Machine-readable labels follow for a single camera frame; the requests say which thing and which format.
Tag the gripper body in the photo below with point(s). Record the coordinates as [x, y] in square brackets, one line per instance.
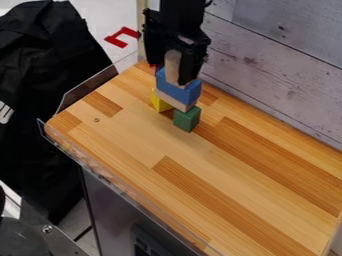
[156, 30]

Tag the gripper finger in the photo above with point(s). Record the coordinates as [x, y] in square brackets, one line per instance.
[156, 55]
[190, 68]

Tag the white cylinder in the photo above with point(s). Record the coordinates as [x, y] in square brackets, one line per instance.
[171, 68]

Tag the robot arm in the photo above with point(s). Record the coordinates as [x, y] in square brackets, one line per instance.
[181, 13]

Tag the blue block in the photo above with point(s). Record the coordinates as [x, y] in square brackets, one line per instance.
[180, 91]

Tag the beige block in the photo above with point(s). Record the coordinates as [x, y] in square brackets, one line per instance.
[171, 101]

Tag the yellow block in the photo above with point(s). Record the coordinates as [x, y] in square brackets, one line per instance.
[159, 104]

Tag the green block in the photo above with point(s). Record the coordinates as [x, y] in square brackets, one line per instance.
[186, 119]

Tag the black jacket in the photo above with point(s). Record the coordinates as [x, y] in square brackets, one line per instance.
[40, 83]

